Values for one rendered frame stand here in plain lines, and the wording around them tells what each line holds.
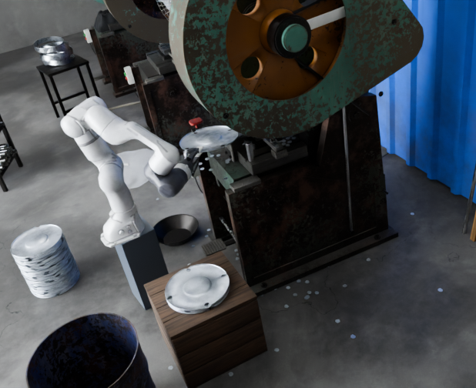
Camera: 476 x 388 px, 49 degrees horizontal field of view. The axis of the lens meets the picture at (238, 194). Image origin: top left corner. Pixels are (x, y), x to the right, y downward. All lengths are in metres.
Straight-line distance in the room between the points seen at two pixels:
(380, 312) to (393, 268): 0.32
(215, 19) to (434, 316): 1.65
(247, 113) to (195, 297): 0.82
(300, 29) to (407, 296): 1.41
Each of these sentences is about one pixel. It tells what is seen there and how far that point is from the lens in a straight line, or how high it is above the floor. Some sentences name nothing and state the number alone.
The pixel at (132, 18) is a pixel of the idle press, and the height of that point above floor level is 1.15.
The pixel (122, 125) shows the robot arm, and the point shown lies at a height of 1.09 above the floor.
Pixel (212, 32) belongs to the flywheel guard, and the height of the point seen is 1.42.
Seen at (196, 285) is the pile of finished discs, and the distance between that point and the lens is 2.34.
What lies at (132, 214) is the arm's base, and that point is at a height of 0.56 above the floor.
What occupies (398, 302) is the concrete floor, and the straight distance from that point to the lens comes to 2.69.
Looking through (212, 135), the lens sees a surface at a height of 0.80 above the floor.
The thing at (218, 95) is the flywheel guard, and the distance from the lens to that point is 1.98.
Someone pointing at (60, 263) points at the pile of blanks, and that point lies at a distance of 3.12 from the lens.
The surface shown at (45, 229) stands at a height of 0.31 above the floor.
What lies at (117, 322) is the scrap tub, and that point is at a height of 0.43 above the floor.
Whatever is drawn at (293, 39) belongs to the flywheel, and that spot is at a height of 1.33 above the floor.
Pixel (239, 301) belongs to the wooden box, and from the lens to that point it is 2.26.
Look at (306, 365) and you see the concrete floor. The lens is 2.45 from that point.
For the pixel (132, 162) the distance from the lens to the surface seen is 3.92.
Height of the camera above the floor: 1.92
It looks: 33 degrees down
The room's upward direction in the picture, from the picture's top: 11 degrees counter-clockwise
